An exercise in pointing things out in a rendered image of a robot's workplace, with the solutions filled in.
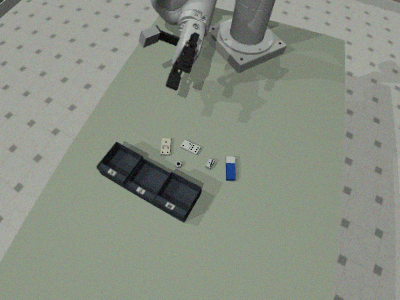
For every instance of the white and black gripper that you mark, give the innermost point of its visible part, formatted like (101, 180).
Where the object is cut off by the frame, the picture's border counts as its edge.
(186, 59)

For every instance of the blue and white eraser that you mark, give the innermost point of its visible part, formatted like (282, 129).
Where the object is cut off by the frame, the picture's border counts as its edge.
(230, 168)

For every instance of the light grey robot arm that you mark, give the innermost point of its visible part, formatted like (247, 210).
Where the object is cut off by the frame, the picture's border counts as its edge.
(248, 25)

